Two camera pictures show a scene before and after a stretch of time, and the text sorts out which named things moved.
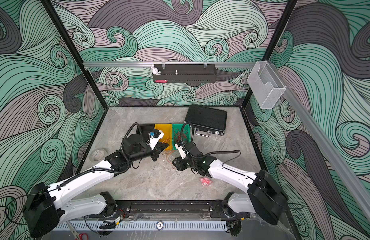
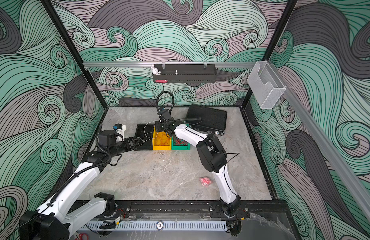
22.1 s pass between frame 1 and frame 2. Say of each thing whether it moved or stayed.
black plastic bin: stayed
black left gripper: moved
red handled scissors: stayed
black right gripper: moved
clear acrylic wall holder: stayed
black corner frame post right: stayed
